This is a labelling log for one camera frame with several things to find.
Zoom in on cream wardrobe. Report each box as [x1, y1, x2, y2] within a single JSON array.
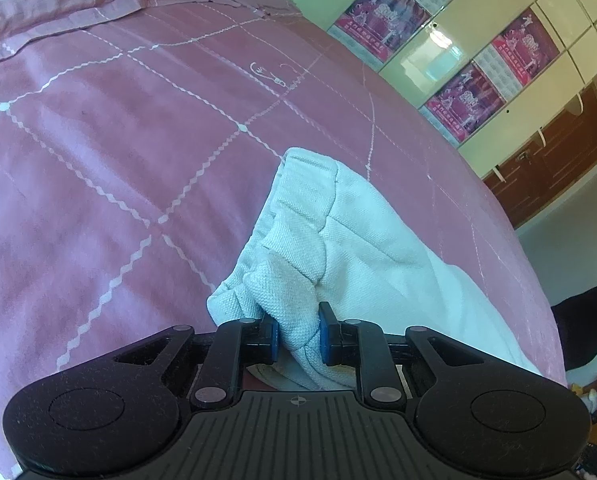
[[271, 0, 597, 181]]

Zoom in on pink checked bed sheet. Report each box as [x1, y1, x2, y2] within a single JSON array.
[[0, 0, 567, 480]]

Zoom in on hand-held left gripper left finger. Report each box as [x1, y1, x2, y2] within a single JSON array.
[[111, 317, 280, 409]]

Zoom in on brown wooden door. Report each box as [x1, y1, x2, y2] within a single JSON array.
[[481, 77, 597, 230]]

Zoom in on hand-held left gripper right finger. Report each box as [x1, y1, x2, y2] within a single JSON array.
[[317, 301, 485, 404]]

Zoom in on white pants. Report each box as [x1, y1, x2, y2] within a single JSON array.
[[207, 147, 543, 392]]

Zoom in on black jacket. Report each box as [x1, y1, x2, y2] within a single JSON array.
[[551, 286, 597, 372]]

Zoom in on purple wall poster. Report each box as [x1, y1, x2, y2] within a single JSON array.
[[333, 0, 447, 64], [423, 64, 510, 147], [491, 8, 560, 97]]

